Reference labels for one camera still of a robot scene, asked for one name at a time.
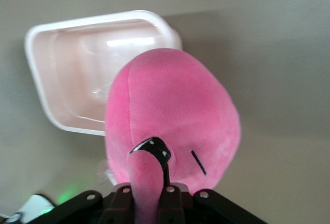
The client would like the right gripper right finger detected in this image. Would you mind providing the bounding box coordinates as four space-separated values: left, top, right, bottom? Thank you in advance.
157 185 261 224

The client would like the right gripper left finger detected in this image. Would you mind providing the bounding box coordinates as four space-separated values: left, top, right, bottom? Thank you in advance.
64 185 135 224

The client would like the pink plush flamingo toy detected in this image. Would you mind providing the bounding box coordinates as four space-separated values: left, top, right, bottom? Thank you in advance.
104 47 242 224

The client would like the pink plastic storage box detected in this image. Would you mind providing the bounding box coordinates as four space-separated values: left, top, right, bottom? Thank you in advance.
24 9 184 136

